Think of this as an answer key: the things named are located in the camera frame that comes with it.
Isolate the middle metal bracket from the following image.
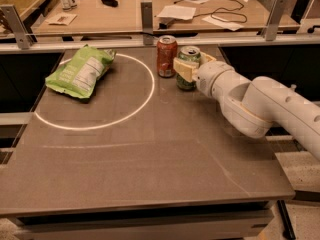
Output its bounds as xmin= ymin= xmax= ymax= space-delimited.
xmin=140 ymin=1 xmax=153 ymax=45

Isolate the small paper card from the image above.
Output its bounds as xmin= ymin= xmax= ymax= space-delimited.
xmin=46 ymin=12 xmax=77 ymax=26

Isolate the metal bracket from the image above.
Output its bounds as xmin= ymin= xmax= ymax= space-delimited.
xmin=1 ymin=4 xmax=33 ymax=50
xmin=140 ymin=1 xmax=153 ymax=45
xmin=261 ymin=0 xmax=287 ymax=41

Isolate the white paper sheet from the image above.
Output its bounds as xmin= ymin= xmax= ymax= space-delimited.
xmin=157 ymin=5 xmax=196 ymax=20
xmin=203 ymin=16 xmax=243 ymax=31

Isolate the left metal bracket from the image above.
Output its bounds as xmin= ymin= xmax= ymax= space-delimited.
xmin=1 ymin=4 xmax=33 ymax=50

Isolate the right metal bracket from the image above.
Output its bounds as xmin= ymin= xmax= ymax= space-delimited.
xmin=261 ymin=0 xmax=287 ymax=41

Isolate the green soda can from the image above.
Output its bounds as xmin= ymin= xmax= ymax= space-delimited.
xmin=176 ymin=46 xmax=201 ymax=91

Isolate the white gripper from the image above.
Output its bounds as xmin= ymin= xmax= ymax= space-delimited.
xmin=173 ymin=52 xmax=234 ymax=98

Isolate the red coke can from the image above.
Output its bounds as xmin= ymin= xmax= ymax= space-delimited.
xmin=157 ymin=35 xmax=177 ymax=78

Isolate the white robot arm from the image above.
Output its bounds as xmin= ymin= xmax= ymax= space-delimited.
xmin=173 ymin=53 xmax=320 ymax=159

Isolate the black computer mouse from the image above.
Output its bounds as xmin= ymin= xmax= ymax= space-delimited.
xmin=101 ymin=0 xmax=118 ymax=7

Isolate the white paper sheet centre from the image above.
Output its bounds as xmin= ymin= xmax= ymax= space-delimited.
xmin=157 ymin=5 xmax=196 ymax=20

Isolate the green chip bag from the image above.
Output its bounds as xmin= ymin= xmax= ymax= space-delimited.
xmin=45 ymin=45 xmax=116 ymax=99

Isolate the white paper sheet right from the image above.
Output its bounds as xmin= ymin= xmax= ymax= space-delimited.
xmin=203 ymin=16 xmax=243 ymax=31

